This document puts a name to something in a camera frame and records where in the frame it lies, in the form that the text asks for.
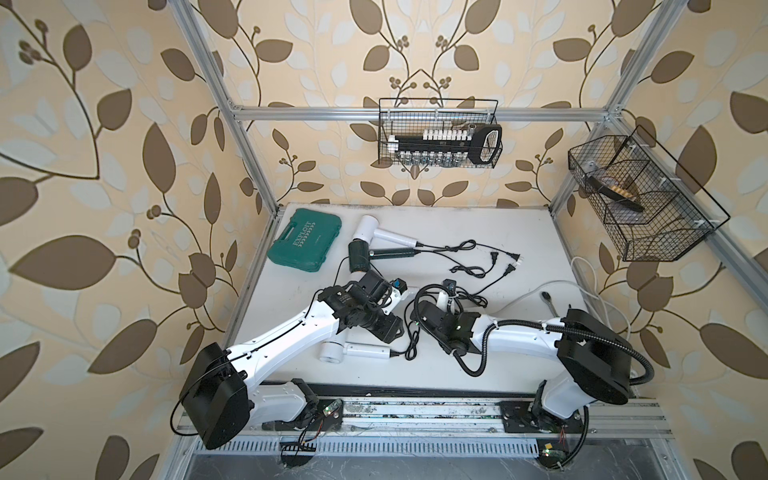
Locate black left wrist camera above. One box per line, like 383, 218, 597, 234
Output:
357, 271, 398, 308

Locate black wire basket back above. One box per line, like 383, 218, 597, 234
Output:
377, 97, 503, 169

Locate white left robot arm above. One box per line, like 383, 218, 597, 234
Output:
177, 282, 407, 450

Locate black white socket set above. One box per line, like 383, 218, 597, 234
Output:
381, 124, 503, 168

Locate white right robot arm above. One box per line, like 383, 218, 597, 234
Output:
410, 300, 655, 431

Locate white hair dryer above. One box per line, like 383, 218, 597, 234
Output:
352, 215, 418, 248
318, 341, 391, 364

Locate black wire basket right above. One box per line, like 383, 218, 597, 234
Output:
568, 125, 731, 262

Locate black brush in basket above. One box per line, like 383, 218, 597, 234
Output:
587, 176, 645, 213

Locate black wire basket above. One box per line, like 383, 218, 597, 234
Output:
568, 125, 731, 262
377, 97, 503, 169

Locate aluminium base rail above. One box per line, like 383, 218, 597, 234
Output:
215, 396, 673, 459

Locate black near dryer cord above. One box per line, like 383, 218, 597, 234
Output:
389, 284, 447, 361

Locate black green dryer cord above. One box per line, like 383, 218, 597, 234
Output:
413, 247, 502, 280

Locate black dryer power cord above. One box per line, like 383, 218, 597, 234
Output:
440, 263, 518, 310

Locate green plastic tool case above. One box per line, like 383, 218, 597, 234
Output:
267, 208, 342, 273

